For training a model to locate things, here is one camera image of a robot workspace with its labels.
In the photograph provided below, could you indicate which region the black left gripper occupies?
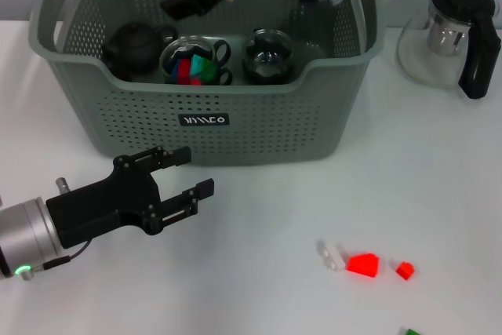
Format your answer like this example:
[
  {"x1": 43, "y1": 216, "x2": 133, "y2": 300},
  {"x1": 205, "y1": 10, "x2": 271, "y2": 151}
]
[{"x1": 45, "y1": 145, "x2": 215, "y2": 250}]

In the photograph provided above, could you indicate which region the teal square brick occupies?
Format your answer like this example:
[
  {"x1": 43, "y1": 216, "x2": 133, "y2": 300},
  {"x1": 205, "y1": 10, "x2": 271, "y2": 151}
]
[{"x1": 190, "y1": 54, "x2": 209, "y2": 76}]

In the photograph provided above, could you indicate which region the grey perforated storage basket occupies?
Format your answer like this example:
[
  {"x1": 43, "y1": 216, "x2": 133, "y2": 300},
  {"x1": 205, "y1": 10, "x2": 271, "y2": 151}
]
[{"x1": 29, "y1": 0, "x2": 387, "y2": 166}]

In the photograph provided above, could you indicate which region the black clay teapot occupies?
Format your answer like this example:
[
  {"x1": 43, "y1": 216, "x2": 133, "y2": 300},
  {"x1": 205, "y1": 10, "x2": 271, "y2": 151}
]
[{"x1": 100, "y1": 20, "x2": 180, "y2": 74}]

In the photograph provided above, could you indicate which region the small black clay cup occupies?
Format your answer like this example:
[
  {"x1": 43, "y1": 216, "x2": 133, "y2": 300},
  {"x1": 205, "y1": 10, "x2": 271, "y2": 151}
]
[{"x1": 107, "y1": 63, "x2": 135, "y2": 82}]

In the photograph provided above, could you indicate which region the translucent white brick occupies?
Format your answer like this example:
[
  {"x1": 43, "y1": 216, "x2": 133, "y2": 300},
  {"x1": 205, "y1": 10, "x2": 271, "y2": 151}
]
[{"x1": 317, "y1": 240, "x2": 348, "y2": 272}]

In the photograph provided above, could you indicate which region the large red sloped brick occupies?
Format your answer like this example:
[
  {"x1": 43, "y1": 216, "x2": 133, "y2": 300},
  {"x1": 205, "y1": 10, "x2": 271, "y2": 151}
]
[{"x1": 347, "y1": 253, "x2": 380, "y2": 279}]

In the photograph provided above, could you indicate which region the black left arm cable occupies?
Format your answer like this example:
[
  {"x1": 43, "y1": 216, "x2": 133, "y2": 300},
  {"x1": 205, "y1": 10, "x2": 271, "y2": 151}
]
[{"x1": 42, "y1": 239, "x2": 94, "y2": 270}]

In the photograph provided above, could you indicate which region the glass pitcher black handle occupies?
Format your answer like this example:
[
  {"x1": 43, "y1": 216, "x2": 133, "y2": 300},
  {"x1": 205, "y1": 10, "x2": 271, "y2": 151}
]
[{"x1": 396, "y1": 0, "x2": 502, "y2": 100}]

